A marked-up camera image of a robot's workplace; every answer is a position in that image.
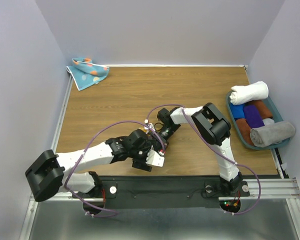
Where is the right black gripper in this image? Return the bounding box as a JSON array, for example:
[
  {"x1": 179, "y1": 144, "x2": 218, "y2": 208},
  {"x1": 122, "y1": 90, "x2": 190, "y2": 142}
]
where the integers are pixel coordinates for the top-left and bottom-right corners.
[{"x1": 150, "y1": 123, "x2": 181, "y2": 154}]

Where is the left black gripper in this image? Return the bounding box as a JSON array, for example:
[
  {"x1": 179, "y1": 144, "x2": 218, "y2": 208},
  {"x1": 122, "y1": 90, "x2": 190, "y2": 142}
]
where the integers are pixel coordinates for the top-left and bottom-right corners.
[{"x1": 129, "y1": 139, "x2": 157, "y2": 171}]

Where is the yellow and blue cartoon towel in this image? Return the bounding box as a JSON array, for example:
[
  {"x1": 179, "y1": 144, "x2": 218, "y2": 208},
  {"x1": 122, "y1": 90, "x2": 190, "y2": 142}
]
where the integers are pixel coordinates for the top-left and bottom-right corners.
[{"x1": 138, "y1": 126, "x2": 170, "y2": 151}]

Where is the blue polka dot towel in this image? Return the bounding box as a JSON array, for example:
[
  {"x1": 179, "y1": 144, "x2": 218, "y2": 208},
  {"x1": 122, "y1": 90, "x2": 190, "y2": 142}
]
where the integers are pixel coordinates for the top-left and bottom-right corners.
[{"x1": 66, "y1": 57, "x2": 110, "y2": 91}]

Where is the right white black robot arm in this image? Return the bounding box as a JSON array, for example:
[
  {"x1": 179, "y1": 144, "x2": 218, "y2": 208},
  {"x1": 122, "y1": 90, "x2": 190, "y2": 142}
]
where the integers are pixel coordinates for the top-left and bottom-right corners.
[{"x1": 157, "y1": 102, "x2": 243, "y2": 195}]

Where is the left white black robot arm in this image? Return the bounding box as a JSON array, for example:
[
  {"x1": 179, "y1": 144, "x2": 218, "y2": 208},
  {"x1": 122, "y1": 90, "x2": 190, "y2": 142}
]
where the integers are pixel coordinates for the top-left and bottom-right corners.
[{"x1": 25, "y1": 129, "x2": 162, "y2": 202}]

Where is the blue rolled towel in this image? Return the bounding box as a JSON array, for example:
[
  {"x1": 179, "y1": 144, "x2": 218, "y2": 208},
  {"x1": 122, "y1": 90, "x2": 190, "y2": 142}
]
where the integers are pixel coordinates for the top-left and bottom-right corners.
[{"x1": 229, "y1": 103, "x2": 245, "y2": 121}]

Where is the rust red rolled towel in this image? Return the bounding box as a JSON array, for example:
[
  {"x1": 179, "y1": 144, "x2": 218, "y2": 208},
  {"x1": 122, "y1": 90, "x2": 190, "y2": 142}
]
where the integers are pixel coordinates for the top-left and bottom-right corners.
[{"x1": 235, "y1": 118, "x2": 254, "y2": 146}]

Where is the purple rolled towel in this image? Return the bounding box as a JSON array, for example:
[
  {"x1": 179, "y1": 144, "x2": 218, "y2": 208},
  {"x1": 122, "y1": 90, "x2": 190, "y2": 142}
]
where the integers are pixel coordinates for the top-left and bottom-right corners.
[{"x1": 243, "y1": 105, "x2": 265, "y2": 129}]

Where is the brown rolled towel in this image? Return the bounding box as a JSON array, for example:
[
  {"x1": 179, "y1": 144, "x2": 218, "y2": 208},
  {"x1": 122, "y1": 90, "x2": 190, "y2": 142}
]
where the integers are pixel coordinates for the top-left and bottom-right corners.
[{"x1": 247, "y1": 100, "x2": 273, "y2": 119}]

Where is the white small rolled towel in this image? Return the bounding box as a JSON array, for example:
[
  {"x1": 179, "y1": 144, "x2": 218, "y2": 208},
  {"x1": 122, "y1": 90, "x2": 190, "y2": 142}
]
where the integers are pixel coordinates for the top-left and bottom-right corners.
[{"x1": 262, "y1": 118, "x2": 275, "y2": 126}]

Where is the grey rolled towel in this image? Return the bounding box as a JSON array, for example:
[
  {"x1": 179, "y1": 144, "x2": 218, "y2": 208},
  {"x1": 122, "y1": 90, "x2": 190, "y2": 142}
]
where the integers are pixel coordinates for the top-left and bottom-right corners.
[{"x1": 250, "y1": 121, "x2": 296, "y2": 148}]

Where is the teal plastic basket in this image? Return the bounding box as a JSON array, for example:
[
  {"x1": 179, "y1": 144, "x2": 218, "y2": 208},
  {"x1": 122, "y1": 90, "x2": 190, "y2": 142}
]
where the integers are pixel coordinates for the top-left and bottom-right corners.
[{"x1": 225, "y1": 91, "x2": 290, "y2": 151}]

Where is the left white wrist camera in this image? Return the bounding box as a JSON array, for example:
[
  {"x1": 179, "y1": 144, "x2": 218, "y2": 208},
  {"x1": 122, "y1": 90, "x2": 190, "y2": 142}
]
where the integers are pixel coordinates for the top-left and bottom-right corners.
[{"x1": 145, "y1": 149, "x2": 165, "y2": 167}]

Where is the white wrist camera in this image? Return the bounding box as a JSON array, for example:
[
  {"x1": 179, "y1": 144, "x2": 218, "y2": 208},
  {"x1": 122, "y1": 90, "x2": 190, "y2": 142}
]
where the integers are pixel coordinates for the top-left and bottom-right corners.
[
  {"x1": 145, "y1": 149, "x2": 165, "y2": 167},
  {"x1": 144, "y1": 119, "x2": 156, "y2": 133}
]

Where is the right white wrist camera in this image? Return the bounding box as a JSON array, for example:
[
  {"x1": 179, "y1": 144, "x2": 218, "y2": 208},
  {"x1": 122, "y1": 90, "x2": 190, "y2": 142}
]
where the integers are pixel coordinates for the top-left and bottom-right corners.
[{"x1": 144, "y1": 119, "x2": 156, "y2": 133}]

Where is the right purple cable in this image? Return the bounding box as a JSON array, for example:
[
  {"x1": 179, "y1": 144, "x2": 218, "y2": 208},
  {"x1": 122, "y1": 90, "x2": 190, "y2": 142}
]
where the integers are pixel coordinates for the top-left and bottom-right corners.
[{"x1": 144, "y1": 104, "x2": 262, "y2": 216}]

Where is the purple cable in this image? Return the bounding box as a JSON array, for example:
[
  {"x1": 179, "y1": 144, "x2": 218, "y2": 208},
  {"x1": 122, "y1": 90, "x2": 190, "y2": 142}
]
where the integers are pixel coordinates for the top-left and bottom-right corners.
[
  {"x1": 64, "y1": 120, "x2": 166, "y2": 218},
  {"x1": 144, "y1": 104, "x2": 262, "y2": 216}
]

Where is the black mounting base plate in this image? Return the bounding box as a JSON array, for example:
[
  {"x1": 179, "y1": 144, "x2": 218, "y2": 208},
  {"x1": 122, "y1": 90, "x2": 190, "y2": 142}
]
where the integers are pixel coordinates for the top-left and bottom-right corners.
[{"x1": 41, "y1": 175, "x2": 251, "y2": 210}]

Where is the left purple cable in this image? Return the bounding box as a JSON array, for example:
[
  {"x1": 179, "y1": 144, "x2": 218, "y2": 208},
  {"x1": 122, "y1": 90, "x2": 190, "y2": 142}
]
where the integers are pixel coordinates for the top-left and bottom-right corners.
[{"x1": 64, "y1": 120, "x2": 166, "y2": 218}]

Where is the aluminium extrusion frame rail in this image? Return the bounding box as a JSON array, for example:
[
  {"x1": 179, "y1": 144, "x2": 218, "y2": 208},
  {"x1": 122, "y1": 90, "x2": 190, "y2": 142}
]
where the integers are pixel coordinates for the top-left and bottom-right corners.
[{"x1": 18, "y1": 74, "x2": 300, "y2": 240}]

